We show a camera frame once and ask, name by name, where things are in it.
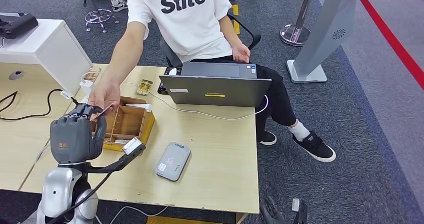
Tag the person's left black shoe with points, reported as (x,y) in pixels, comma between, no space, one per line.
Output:
(314,146)

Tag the white power strip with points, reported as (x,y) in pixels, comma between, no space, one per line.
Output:
(84,99)

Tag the black device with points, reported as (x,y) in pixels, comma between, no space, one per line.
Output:
(19,25)

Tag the person's right black shoe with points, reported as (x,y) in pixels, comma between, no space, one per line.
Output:
(267,139)

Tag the person's right hand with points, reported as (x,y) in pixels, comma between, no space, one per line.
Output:
(106,94)

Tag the wooden card box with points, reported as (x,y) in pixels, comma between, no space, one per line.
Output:
(129,123)

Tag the red floor tape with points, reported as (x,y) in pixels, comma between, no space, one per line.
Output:
(391,40)

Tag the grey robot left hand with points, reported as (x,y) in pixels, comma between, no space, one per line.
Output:
(73,139)

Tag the white card stack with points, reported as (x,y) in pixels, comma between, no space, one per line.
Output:
(121,141)
(139,107)

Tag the small patterned packet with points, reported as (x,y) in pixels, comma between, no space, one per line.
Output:
(92,74)

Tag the black office chair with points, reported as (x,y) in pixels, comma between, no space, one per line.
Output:
(246,26)

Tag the yellow floor tape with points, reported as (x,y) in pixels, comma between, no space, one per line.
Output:
(235,16)
(185,220)

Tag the grey kiosk stand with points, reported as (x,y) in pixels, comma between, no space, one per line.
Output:
(324,33)

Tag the black stool chrome base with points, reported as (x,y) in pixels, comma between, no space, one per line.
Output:
(99,16)

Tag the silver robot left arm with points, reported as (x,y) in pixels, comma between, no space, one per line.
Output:
(58,189)

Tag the chrome stanchion post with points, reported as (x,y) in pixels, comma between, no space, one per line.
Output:
(296,33)

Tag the patterned ID card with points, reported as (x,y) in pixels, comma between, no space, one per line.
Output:
(144,87)

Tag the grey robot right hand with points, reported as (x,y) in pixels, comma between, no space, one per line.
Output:
(270,212)

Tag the person's black shoe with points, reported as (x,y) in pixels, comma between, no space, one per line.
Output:
(314,146)
(267,139)

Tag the grey desk grommet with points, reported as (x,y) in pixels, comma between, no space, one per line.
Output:
(16,75)

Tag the grey card reader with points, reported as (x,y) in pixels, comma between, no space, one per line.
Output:
(173,161)

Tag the person's left hand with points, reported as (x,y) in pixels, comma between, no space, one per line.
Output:
(240,53)

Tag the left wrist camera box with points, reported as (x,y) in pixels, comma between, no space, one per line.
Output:
(132,146)

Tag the light wooden side desk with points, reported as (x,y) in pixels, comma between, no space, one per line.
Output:
(23,142)

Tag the white cabinet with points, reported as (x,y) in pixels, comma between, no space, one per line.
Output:
(49,46)

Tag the tan room key card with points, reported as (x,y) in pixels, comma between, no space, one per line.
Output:
(106,111)

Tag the grey laptop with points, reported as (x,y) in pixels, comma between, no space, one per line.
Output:
(215,89)

